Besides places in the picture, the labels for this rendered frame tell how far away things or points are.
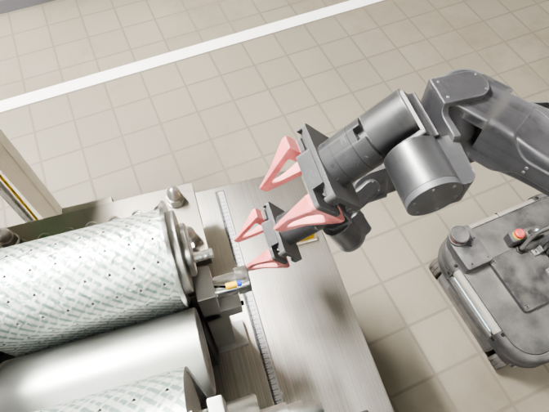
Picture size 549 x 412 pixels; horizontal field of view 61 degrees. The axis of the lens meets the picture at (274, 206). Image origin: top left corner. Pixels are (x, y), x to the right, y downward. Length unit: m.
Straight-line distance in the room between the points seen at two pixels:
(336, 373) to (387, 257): 1.17
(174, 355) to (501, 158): 0.44
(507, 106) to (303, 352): 0.62
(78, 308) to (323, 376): 0.50
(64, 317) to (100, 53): 2.41
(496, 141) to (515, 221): 1.54
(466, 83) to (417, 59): 2.34
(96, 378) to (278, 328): 0.43
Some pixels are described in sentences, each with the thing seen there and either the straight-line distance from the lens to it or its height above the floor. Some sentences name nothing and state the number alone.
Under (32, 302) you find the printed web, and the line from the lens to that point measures 0.63.
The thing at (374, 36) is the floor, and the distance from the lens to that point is 2.94.
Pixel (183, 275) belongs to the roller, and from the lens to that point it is 0.60.
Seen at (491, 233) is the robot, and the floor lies 0.24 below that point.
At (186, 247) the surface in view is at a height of 1.28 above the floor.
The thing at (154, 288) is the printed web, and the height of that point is 1.28.
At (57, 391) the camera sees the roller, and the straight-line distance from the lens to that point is 0.66.
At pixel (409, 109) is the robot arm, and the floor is 1.48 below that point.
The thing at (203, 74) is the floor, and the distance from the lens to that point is 2.68.
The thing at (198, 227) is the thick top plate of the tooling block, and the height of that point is 1.03.
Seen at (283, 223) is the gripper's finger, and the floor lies 1.36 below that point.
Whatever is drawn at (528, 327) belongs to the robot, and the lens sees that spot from 1.87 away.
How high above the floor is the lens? 1.83
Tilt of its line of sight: 59 degrees down
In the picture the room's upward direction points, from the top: straight up
